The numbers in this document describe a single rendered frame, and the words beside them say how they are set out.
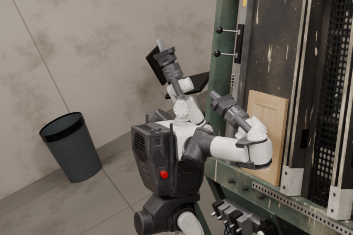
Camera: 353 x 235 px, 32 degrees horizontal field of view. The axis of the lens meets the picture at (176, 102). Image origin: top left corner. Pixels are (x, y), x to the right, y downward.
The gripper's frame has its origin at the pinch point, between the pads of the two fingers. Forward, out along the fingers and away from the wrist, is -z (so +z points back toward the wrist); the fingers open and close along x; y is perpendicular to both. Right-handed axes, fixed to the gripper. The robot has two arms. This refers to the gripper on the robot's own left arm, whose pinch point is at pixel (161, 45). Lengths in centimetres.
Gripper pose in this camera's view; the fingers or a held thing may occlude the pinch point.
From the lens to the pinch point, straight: 309.0
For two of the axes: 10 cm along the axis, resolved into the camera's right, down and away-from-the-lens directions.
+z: 4.0, 9.1, 0.6
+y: -5.4, 2.9, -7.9
